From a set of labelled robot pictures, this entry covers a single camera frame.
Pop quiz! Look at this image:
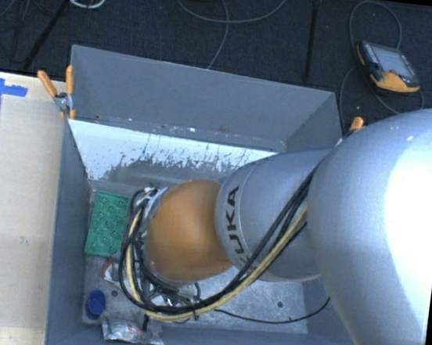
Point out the pale flat board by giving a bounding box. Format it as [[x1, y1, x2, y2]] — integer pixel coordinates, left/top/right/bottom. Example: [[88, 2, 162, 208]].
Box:
[[0, 94, 77, 338]]

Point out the white and red packet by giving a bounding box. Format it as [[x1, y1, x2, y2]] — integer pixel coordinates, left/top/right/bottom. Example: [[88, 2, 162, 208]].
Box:
[[100, 258, 123, 284]]

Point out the grey metal bin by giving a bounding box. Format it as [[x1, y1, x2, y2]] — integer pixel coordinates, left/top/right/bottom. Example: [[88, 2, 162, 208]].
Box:
[[31, 44, 401, 345]]

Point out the clear plastic packet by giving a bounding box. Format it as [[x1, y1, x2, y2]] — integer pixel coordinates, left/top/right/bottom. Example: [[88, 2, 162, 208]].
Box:
[[98, 311, 168, 345]]

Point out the dark green flat block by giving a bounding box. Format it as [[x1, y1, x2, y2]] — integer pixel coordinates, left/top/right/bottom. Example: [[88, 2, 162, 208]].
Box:
[[83, 189, 132, 261]]

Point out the blue cup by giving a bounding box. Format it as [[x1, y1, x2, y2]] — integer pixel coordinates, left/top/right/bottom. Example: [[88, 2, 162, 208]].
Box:
[[83, 288, 109, 322]]

